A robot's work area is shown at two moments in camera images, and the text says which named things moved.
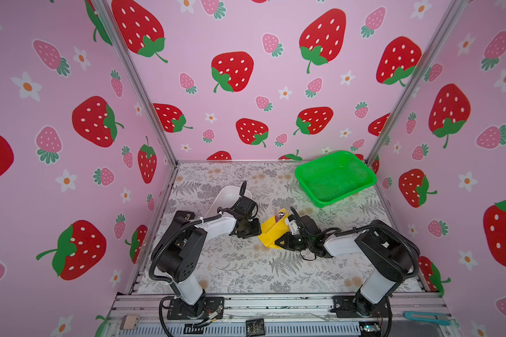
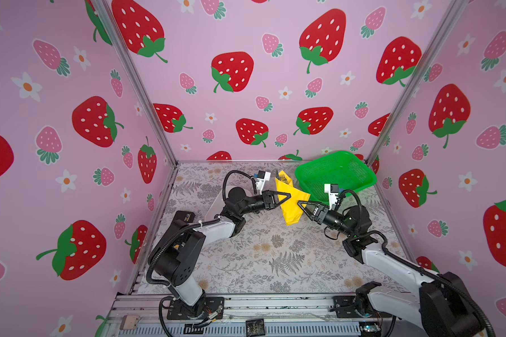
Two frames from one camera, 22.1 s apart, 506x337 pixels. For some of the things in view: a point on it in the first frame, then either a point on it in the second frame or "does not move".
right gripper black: x=285 y=242 -> x=320 y=215
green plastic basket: x=332 y=177 does not move
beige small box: x=129 y=321 does not move
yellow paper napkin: x=272 y=230 -> x=292 y=209
